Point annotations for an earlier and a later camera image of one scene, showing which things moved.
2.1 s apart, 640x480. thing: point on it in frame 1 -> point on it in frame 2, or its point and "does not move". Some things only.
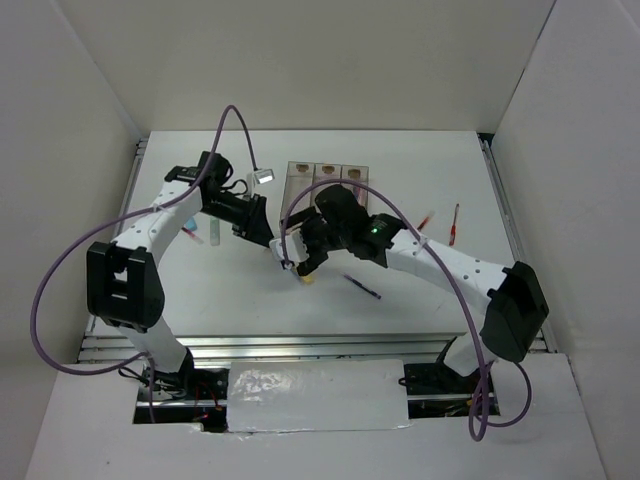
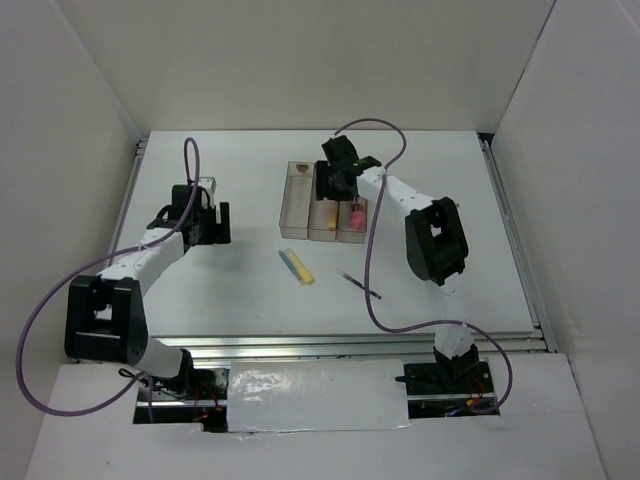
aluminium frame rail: (242, 349) does not move
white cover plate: (316, 395) does not move
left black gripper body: (242, 213) -> (211, 232)
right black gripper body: (319, 237) -> (328, 184)
